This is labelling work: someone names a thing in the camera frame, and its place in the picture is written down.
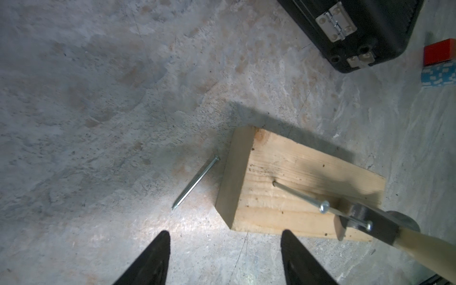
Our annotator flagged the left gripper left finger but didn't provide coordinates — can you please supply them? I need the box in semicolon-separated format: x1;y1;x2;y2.
114;230;171;285

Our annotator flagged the steel nail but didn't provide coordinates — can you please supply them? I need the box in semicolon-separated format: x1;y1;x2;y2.
273;180;330;214
328;207;373;232
172;155;220;210

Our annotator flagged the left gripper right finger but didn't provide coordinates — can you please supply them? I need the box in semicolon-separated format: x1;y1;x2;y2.
281;229;337;285

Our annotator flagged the black hard case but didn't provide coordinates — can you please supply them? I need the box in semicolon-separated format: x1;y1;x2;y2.
279;0;424;74

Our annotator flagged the wooden block with nails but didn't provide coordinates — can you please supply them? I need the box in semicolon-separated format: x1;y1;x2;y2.
215;127;386;239

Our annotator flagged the wooden handle claw hammer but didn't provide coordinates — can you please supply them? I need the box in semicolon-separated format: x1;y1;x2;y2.
334;201;456;284

